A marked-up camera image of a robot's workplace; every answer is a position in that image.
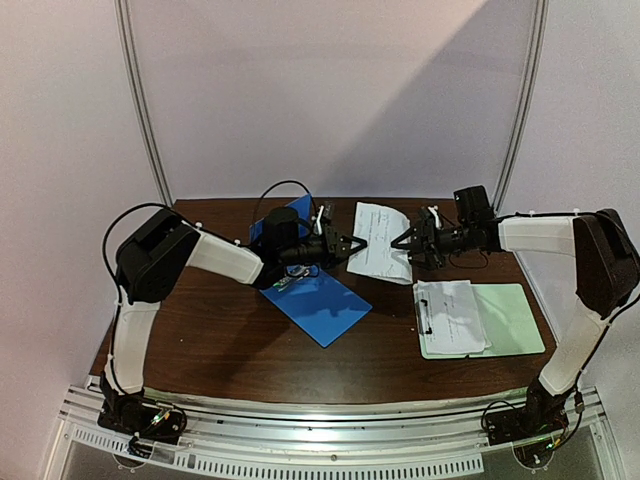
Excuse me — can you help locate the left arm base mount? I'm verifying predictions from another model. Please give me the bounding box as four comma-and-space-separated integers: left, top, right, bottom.
97, 384, 187, 459

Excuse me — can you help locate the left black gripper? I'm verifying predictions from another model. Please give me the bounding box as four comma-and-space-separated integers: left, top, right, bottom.
279, 225, 367, 270

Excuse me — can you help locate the green clipboard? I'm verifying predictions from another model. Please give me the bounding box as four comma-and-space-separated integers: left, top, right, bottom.
419, 281, 545, 360

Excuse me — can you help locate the white paper sheets stack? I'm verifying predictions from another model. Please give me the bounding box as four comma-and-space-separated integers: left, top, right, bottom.
413, 280, 491, 357

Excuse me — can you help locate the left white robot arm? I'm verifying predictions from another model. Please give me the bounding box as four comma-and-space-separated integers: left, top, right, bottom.
103, 205, 367, 434

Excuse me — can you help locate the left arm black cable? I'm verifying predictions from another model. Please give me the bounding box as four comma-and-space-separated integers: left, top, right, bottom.
102, 179, 314, 291

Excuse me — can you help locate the white paper sheet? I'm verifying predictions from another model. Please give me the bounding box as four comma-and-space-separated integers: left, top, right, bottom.
347, 202, 413, 285

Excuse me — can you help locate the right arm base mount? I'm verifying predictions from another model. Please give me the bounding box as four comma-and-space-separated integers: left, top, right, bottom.
480, 392, 585, 471

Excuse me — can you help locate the metal clipboard clip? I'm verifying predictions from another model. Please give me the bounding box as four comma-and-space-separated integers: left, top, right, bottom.
416, 298, 433, 335

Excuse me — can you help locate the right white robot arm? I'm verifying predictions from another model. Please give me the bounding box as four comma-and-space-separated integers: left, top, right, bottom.
391, 207, 639, 396

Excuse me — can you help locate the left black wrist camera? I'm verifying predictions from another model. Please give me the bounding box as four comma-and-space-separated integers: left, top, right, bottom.
262, 200, 337, 251

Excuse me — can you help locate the aluminium frame post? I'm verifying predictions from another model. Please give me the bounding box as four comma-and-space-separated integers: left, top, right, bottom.
492, 0, 549, 211
114, 0, 174, 206

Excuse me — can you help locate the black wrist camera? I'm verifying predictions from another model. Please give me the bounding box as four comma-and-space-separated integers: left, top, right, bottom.
262, 200, 337, 251
419, 184, 494, 226

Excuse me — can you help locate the left aluminium frame post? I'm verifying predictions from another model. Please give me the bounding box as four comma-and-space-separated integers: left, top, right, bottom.
114, 0, 174, 206

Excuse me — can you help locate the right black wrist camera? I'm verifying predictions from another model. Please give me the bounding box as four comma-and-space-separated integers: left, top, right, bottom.
419, 184, 494, 226

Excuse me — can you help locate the right aluminium frame post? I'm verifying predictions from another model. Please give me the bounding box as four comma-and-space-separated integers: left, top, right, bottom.
492, 0, 549, 211

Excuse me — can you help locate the aluminium front rail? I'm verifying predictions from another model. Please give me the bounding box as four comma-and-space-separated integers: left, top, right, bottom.
45, 378, 624, 479

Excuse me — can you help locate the metal folder clip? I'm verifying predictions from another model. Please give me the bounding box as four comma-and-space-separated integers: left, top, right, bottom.
273, 265, 311, 292

